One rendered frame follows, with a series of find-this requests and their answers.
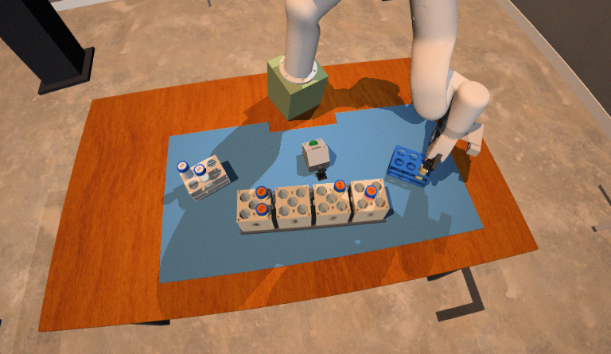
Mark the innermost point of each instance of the blue tube rack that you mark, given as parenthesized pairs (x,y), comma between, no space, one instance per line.
(401,167)

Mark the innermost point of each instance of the conical tube with pink liquid and blue cap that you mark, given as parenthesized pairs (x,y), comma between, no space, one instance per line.
(370,192)

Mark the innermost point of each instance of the light blue bench mat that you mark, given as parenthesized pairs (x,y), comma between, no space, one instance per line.
(202,239)

